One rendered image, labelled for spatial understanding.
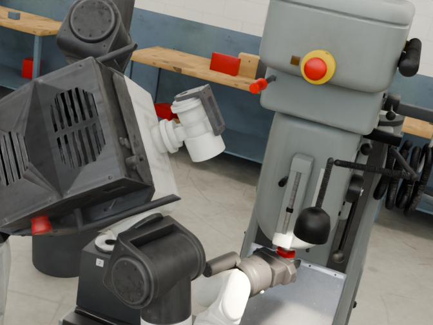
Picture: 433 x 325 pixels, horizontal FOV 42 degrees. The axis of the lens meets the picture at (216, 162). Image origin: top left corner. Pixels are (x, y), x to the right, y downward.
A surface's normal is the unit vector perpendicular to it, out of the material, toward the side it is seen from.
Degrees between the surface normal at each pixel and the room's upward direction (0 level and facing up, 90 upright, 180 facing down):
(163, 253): 27
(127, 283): 88
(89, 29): 62
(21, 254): 0
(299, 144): 90
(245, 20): 90
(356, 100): 90
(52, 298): 0
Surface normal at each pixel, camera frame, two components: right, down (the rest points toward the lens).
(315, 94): -0.34, 0.28
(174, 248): 0.54, -0.67
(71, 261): 0.40, 0.45
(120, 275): -0.58, 0.16
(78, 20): -0.02, -0.14
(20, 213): -0.47, -0.05
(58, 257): -0.03, 0.41
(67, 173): -0.24, -0.15
